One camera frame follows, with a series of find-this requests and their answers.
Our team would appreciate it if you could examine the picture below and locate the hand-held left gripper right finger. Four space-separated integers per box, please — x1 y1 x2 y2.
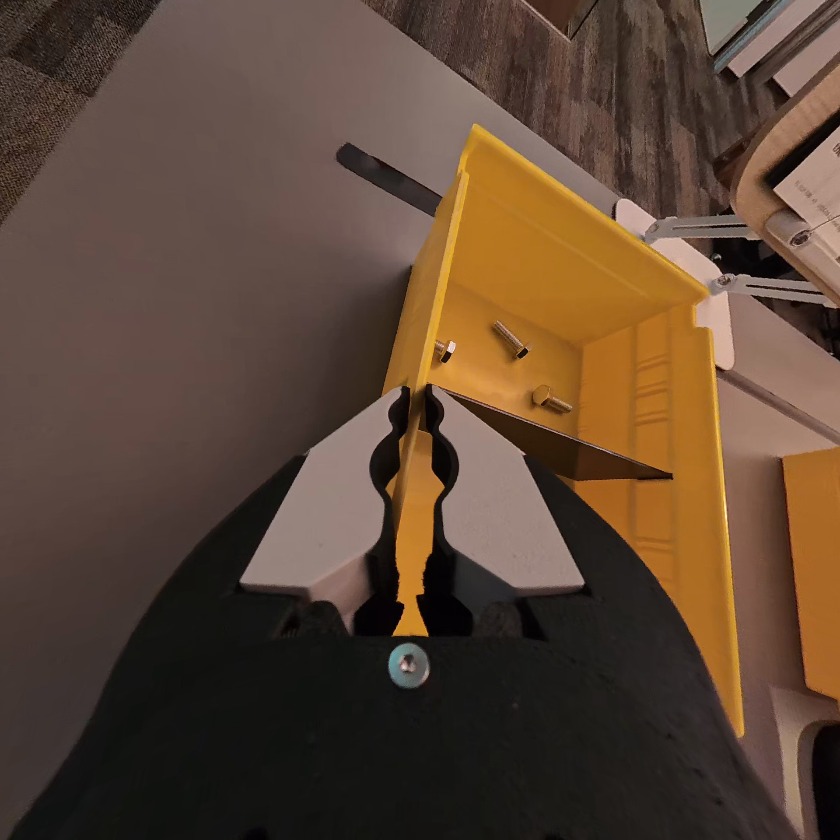
420 384 586 636

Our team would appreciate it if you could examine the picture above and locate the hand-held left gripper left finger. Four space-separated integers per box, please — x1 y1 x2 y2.
239 386 411 636

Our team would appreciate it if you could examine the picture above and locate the yellow plastic bin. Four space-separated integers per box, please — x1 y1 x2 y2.
382 123 746 737
781 448 840 702

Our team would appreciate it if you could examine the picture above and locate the black bin divider plate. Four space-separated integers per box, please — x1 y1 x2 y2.
441 387 673 481

